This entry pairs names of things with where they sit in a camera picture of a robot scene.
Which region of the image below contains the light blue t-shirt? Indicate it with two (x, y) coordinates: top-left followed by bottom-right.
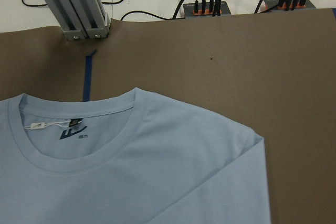
(1, 88), (271, 223)

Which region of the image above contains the grey usb hub left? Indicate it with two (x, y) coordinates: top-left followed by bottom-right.
(183, 1), (232, 18)

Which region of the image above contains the grey usb hub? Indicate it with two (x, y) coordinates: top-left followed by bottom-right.
(259, 0), (319, 14)
(183, 1), (232, 18)

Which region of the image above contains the grey usb hub right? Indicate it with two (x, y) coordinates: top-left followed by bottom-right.
(259, 0), (319, 14)

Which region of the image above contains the aluminium frame post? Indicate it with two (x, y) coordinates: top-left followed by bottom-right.
(45, 0), (111, 40)

